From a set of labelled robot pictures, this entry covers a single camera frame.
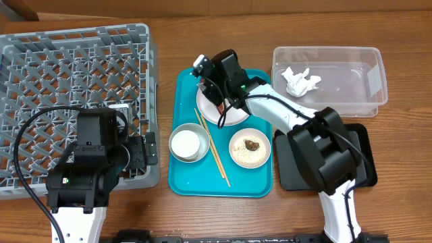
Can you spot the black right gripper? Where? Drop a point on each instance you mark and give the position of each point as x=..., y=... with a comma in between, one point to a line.
x=209, y=90

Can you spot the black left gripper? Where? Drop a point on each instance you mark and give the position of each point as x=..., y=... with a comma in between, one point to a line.
x=138, y=158

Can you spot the grey round bowl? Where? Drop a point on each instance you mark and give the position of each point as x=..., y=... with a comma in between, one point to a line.
x=203, y=137

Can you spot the brown food scrap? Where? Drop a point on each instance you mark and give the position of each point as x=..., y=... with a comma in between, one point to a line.
x=251, y=145

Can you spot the small pink bowl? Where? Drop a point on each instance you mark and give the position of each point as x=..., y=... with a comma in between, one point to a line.
x=250, y=132

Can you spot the red snack wrapper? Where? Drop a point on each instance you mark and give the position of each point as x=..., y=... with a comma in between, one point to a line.
x=221, y=108

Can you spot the white paper cup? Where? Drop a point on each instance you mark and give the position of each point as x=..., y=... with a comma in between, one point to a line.
x=185, y=144

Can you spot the pile of white rice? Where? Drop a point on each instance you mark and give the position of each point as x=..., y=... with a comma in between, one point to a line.
x=247, y=158

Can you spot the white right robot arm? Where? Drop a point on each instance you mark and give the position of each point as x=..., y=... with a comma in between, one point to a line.
x=322, y=149

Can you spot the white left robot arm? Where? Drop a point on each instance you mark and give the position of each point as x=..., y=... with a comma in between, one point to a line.
x=104, y=157

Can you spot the clear plastic waste bin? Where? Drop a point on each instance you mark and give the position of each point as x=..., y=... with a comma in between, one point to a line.
x=353, y=80

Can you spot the large white round plate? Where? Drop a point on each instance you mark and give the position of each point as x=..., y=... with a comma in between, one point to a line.
x=210, y=112

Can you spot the right wooden chopstick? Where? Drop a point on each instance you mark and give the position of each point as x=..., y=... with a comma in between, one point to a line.
x=215, y=153

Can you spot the teal plastic serving tray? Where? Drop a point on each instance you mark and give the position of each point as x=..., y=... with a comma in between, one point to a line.
x=203, y=178

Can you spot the crumpled white tissue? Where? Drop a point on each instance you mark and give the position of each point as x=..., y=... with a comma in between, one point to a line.
x=299, y=84

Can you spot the black plastic tray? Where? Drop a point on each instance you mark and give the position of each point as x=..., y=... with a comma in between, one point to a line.
x=289, y=176

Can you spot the grey plastic dish rack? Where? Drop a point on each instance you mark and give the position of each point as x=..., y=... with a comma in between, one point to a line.
x=47, y=76

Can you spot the black rail at table edge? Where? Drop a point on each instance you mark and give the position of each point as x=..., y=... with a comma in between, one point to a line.
x=144, y=236

